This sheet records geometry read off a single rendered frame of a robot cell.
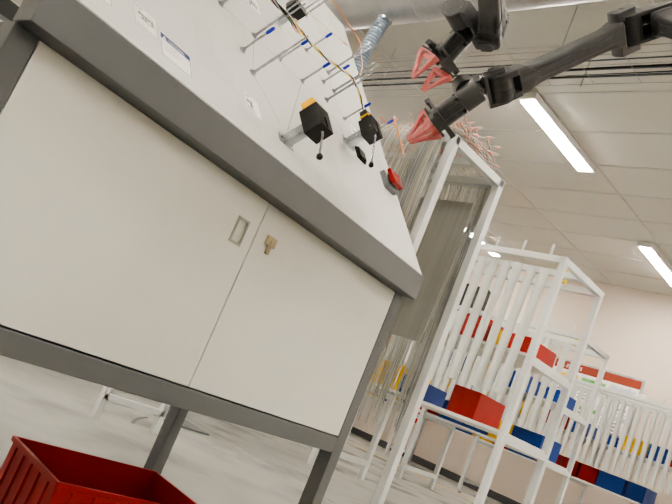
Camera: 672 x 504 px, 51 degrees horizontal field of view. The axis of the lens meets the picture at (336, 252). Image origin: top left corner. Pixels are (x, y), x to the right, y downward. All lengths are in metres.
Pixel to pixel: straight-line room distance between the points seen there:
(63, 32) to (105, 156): 0.21
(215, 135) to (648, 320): 9.17
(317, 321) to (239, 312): 0.25
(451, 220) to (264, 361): 1.36
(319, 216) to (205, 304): 0.31
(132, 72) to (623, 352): 9.31
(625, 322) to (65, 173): 9.45
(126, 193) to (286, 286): 0.46
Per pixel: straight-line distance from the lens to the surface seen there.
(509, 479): 10.34
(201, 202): 1.32
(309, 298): 1.59
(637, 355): 10.06
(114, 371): 1.30
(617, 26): 1.91
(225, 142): 1.29
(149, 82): 1.18
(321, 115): 1.44
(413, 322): 2.63
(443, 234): 2.71
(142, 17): 1.26
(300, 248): 1.53
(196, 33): 1.40
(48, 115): 1.14
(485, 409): 4.61
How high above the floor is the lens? 0.50
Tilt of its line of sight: 10 degrees up
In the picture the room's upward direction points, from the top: 23 degrees clockwise
